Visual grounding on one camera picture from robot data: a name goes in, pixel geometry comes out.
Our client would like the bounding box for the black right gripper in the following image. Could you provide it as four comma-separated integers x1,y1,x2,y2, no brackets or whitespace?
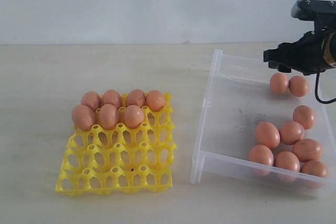
263,30,331,76

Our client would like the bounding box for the brown egg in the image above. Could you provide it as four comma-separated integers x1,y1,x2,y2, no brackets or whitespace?
71,104,97,131
101,89,122,109
81,91,101,111
256,121,280,149
123,105,144,129
249,145,274,166
301,160,329,178
98,104,121,130
125,89,146,107
292,105,316,130
146,90,166,112
292,138,323,163
279,121,305,145
289,76,309,97
275,151,301,172
270,72,289,94

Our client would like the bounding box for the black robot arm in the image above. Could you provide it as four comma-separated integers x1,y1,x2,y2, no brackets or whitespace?
263,30,335,76

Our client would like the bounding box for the clear plastic bin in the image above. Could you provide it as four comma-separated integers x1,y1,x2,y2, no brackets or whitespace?
190,50,335,197

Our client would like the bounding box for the yellow plastic egg tray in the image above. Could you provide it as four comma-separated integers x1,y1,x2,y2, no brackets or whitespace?
55,92,177,196

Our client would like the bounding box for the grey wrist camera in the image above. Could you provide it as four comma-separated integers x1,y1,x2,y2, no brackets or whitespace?
291,0,335,31

